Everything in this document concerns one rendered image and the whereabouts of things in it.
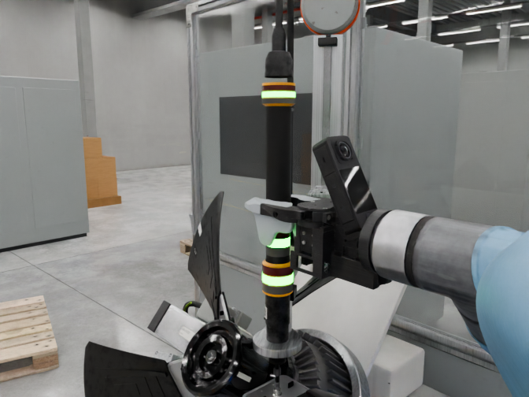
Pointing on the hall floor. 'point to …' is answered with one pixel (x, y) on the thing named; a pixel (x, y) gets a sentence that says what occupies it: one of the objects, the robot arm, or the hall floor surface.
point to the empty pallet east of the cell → (27, 337)
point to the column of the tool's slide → (322, 97)
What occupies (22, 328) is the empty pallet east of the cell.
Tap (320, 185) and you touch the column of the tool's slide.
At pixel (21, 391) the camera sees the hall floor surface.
